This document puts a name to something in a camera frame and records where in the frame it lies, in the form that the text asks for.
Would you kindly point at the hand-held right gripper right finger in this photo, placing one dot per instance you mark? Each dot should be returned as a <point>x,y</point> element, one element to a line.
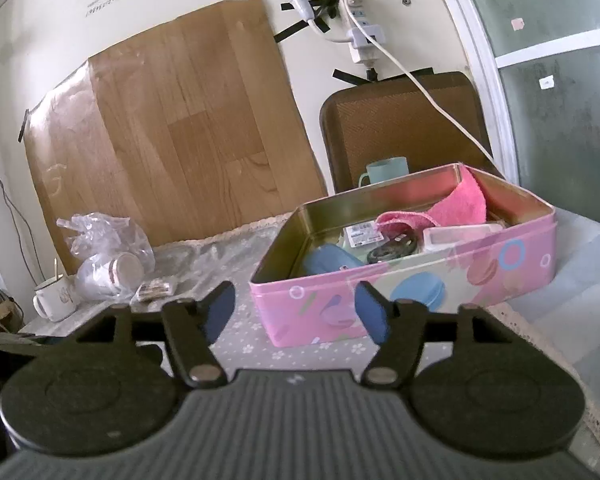
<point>372,317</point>

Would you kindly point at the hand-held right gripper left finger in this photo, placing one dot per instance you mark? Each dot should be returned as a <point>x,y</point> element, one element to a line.
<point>220,310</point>

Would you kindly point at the pink macaron print tin box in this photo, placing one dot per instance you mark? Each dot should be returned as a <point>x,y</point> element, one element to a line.
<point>480,270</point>

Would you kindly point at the pink towel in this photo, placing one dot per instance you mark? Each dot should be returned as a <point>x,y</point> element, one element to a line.
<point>460,202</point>

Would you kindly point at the floral clear table cover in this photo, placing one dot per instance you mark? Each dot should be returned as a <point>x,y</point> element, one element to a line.
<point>240,260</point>

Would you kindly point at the small brown snack packet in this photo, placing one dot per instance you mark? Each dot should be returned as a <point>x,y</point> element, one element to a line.
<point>155,291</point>

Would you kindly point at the black round object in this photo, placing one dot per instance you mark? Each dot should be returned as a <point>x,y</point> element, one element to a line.
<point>392,249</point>

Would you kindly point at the blue oval case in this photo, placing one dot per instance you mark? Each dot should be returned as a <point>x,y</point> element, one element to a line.
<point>330,260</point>

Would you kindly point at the labelled small packet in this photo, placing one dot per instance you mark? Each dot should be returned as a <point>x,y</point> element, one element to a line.
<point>361,234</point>

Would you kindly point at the clear plastic container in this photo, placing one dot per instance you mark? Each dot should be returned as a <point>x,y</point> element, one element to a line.
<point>460,236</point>

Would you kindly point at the clear plastic bag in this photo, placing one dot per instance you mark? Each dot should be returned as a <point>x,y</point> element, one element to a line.
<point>105,235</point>

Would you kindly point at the green cup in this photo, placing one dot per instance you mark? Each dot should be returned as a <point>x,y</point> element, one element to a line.
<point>387,170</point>

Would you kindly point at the white enamel mug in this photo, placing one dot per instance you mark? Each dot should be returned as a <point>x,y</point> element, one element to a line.
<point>55,300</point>

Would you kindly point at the wood pattern vinyl sheet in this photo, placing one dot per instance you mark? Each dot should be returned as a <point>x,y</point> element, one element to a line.
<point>180,135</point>

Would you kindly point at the brown woven chair back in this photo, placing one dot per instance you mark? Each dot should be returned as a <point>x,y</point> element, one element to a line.
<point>400,120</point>

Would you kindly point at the white plug adapter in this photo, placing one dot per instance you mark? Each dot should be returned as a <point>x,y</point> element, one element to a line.
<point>367,35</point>

